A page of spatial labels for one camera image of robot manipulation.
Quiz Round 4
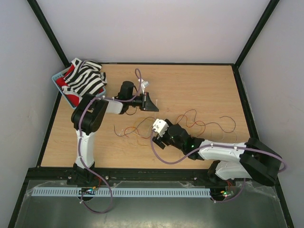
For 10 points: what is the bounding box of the black white striped cloth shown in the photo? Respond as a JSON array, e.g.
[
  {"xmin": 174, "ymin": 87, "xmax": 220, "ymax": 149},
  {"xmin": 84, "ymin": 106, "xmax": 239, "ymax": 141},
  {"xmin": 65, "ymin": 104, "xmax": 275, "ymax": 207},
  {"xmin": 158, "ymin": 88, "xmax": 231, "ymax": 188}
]
[{"xmin": 61, "ymin": 58, "xmax": 107, "ymax": 97}]

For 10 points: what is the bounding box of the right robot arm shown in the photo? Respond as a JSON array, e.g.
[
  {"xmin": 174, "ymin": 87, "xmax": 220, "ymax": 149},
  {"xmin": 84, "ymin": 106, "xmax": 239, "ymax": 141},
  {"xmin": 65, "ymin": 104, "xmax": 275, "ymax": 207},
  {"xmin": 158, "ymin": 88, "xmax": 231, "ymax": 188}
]
[{"xmin": 151, "ymin": 119, "xmax": 285, "ymax": 187}]

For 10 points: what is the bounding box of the light blue plastic basket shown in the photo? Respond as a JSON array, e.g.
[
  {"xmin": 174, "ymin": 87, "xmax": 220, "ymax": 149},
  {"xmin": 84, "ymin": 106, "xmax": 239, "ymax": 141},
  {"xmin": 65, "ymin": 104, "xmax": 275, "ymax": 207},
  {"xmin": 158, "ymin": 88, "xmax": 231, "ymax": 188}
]
[{"xmin": 52, "ymin": 70, "xmax": 107, "ymax": 109}]

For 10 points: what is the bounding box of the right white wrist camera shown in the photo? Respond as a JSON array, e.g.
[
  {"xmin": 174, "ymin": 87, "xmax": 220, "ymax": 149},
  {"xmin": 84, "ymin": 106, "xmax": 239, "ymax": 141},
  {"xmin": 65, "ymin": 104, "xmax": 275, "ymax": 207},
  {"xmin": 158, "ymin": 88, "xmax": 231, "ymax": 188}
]
[{"xmin": 152, "ymin": 119, "xmax": 169, "ymax": 137}]

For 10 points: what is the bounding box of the right circuit board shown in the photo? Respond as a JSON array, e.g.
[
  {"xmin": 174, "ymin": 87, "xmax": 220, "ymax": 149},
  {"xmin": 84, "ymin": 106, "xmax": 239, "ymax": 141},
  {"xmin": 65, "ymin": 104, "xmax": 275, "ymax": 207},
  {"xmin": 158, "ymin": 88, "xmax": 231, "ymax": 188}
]
[{"xmin": 220, "ymin": 189, "xmax": 234, "ymax": 198}]

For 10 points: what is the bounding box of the purple wire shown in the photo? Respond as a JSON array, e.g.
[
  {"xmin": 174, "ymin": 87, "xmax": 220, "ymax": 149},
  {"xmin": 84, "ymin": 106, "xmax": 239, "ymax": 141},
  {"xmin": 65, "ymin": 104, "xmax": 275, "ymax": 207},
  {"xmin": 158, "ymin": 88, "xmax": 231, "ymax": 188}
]
[{"xmin": 128, "ymin": 109, "xmax": 237, "ymax": 135}]

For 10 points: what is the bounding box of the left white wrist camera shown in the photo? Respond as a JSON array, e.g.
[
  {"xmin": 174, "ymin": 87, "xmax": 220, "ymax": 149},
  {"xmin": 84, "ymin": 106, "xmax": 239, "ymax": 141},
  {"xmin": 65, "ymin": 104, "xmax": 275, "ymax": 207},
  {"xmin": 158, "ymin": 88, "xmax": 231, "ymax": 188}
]
[{"xmin": 138, "ymin": 79, "xmax": 149, "ymax": 93}]

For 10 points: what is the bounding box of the red cloth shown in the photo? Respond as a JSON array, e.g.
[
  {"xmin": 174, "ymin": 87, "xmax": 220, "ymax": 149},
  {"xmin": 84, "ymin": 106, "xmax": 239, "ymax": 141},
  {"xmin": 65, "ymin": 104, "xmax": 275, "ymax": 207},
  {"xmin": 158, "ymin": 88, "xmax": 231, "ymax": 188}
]
[{"xmin": 55, "ymin": 65, "xmax": 82, "ymax": 108}]

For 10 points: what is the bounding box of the white wire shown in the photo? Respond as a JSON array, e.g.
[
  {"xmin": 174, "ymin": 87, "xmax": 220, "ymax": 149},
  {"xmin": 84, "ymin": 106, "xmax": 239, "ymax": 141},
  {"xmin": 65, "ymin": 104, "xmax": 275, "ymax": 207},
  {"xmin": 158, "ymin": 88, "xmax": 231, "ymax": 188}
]
[{"xmin": 116, "ymin": 116, "xmax": 238, "ymax": 143}]

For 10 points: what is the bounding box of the black frame post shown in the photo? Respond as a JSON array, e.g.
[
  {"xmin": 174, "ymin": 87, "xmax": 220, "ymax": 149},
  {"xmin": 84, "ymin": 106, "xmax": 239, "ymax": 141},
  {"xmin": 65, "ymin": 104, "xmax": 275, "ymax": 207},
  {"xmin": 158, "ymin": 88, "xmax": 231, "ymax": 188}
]
[
  {"xmin": 235, "ymin": 0, "xmax": 280, "ymax": 68},
  {"xmin": 27, "ymin": 0, "xmax": 69, "ymax": 67}
]

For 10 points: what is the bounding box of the light blue slotted cable duct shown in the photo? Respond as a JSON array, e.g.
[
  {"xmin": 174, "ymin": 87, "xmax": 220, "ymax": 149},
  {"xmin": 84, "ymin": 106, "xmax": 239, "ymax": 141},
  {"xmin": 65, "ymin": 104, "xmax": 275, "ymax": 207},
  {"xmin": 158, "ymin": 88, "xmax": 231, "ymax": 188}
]
[{"xmin": 31, "ymin": 187, "xmax": 210, "ymax": 198}]

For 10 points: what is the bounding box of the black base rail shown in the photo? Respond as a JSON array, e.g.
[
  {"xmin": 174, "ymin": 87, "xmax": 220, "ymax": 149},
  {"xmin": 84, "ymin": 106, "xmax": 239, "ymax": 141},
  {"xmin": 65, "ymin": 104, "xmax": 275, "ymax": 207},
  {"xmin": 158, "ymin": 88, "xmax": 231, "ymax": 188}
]
[{"xmin": 26, "ymin": 167, "xmax": 235, "ymax": 188}]

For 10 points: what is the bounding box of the black frame post left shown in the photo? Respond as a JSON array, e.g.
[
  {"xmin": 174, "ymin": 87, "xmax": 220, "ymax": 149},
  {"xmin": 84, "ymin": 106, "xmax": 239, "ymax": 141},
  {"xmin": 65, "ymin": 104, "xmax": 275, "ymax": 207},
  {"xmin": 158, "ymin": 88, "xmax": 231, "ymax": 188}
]
[{"xmin": 27, "ymin": 0, "xmax": 69, "ymax": 67}]

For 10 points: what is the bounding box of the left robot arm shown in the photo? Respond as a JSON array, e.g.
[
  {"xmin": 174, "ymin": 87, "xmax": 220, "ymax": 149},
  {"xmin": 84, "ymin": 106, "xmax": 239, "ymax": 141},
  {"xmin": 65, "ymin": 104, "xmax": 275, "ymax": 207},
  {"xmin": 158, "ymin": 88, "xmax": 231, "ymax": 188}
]
[{"xmin": 71, "ymin": 81, "xmax": 159, "ymax": 184}]

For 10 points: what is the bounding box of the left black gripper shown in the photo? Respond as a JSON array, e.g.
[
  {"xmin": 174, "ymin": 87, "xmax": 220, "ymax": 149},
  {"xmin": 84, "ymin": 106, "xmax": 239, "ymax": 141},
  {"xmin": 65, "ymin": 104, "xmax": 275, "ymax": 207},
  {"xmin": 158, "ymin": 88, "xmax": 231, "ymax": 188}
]
[{"xmin": 128, "ymin": 92, "xmax": 159, "ymax": 112}]

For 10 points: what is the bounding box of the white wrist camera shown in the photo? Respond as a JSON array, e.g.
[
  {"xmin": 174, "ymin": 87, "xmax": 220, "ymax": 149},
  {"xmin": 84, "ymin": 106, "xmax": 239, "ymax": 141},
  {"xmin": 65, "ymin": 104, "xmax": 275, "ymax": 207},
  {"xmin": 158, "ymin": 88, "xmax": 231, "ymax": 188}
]
[
  {"xmin": 152, "ymin": 119, "xmax": 169, "ymax": 137},
  {"xmin": 138, "ymin": 79, "xmax": 149, "ymax": 93}
]

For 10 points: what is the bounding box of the black frame post right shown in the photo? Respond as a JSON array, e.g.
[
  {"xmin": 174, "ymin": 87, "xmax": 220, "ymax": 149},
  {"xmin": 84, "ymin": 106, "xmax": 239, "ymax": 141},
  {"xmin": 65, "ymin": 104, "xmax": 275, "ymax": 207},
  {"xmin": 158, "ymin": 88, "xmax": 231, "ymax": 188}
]
[{"xmin": 235, "ymin": 0, "xmax": 280, "ymax": 68}]

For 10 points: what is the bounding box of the circuit board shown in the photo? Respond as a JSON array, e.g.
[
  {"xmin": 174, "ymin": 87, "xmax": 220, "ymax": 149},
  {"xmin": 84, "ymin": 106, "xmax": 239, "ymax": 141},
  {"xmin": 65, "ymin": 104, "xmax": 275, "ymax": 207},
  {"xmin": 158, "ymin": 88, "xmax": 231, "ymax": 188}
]
[
  {"xmin": 78, "ymin": 188, "xmax": 96, "ymax": 195},
  {"xmin": 220, "ymin": 189, "xmax": 234, "ymax": 198}
]

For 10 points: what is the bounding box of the left circuit board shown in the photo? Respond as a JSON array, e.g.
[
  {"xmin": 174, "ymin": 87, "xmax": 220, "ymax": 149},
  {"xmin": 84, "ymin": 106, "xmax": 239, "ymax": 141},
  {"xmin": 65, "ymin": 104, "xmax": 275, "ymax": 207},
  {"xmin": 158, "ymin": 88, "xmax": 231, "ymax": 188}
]
[{"xmin": 78, "ymin": 188, "xmax": 96, "ymax": 195}]

